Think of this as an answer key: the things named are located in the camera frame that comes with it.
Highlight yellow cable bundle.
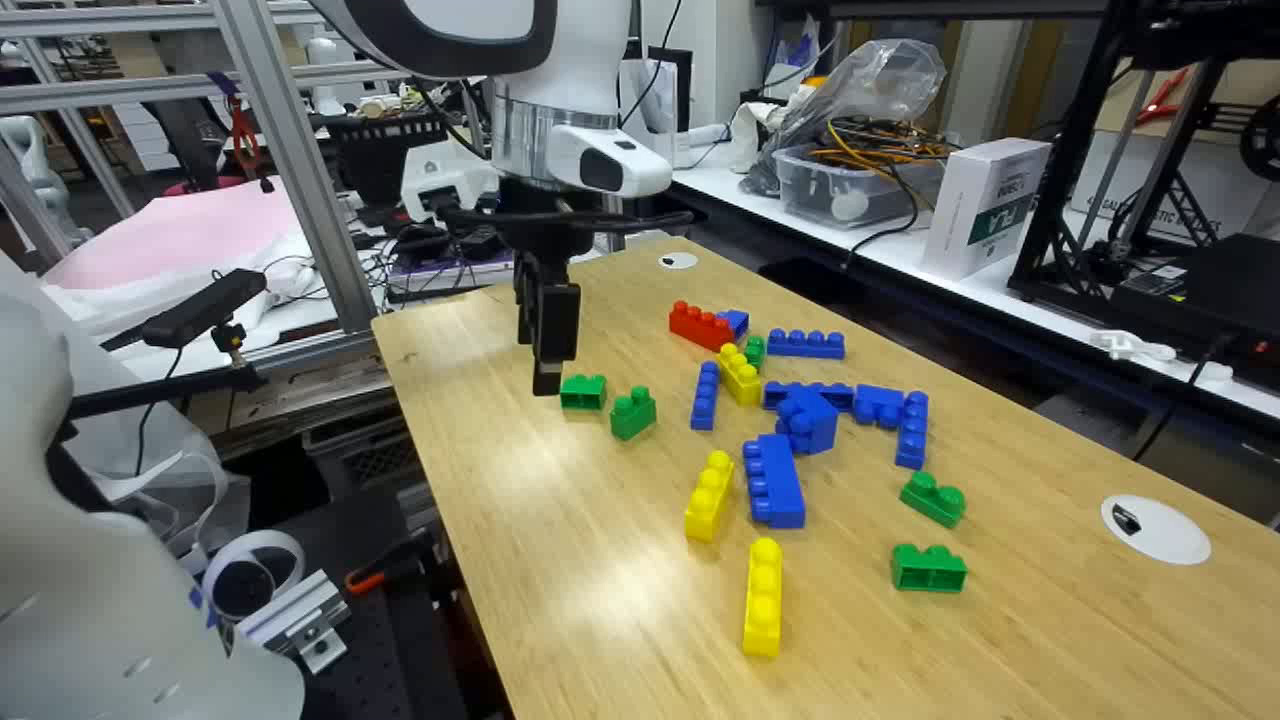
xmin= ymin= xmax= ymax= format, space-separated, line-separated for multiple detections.
xmin=812 ymin=117 xmax=935 ymax=175

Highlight white side table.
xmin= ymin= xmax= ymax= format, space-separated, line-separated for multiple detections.
xmin=673 ymin=135 xmax=1280 ymax=431

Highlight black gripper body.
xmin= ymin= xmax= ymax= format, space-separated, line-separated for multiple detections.
xmin=497 ymin=175 xmax=609 ymax=290

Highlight blue square building block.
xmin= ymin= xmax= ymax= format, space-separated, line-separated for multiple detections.
xmin=771 ymin=389 xmax=845 ymax=460

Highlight pink cloth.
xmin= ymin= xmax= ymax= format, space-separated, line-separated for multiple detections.
xmin=38 ymin=175 xmax=316 ymax=300

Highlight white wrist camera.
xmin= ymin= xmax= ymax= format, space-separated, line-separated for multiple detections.
xmin=544 ymin=119 xmax=677 ymax=204

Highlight clear crumpled plastic bag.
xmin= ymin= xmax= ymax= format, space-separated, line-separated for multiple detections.
xmin=740 ymin=36 xmax=953 ymax=171

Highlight black frame 3D printer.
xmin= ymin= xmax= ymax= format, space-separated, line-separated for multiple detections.
xmin=1005 ymin=0 xmax=1280 ymax=392

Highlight short blue building block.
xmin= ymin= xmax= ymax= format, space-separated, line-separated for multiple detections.
xmin=850 ymin=379 xmax=914 ymax=431

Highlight wide long blue building block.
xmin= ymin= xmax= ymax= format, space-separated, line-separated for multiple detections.
xmin=740 ymin=431 xmax=812 ymax=533

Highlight black mesh basket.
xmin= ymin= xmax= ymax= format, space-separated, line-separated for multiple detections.
xmin=316 ymin=108 xmax=454 ymax=218

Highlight clear plastic sheet bag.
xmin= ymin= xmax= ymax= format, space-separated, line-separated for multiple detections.
xmin=57 ymin=392 xmax=255 ymax=558

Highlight white cardboard box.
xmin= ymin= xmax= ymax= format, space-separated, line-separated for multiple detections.
xmin=922 ymin=133 xmax=1055 ymax=281

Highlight metal bracket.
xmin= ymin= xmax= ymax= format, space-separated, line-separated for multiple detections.
xmin=231 ymin=568 xmax=352 ymax=676

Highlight white tape roll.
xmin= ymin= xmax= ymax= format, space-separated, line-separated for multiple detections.
xmin=197 ymin=524 xmax=313 ymax=633

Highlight narrow blue building block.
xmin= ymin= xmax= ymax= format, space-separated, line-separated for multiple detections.
xmin=687 ymin=360 xmax=723 ymax=435
xmin=760 ymin=377 xmax=855 ymax=417
xmin=891 ymin=389 xmax=932 ymax=472
xmin=763 ymin=323 xmax=850 ymax=365

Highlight clear plastic storage bin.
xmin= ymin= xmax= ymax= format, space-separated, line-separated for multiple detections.
xmin=769 ymin=142 xmax=950 ymax=231

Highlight aluminium extrusion frame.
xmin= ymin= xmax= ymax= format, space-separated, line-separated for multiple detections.
xmin=0 ymin=0 xmax=392 ymax=371

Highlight red building block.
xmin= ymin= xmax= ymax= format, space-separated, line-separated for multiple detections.
xmin=665 ymin=295 xmax=738 ymax=356

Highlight red clamp tools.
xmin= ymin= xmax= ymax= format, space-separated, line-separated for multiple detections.
xmin=211 ymin=71 xmax=276 ymax=197

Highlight yellow building block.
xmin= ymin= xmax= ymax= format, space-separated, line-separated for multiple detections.
xmin=718 ymin=342 xmax=769 ymax=411
xmin=680 ymin=447 xmax=740 ymax=548
xmin=740 ymin=536 xmax=789 ymax=666

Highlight black stereo camera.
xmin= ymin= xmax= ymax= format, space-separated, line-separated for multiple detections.
xmin=98 ymin=263 xmax=271 ymax=356

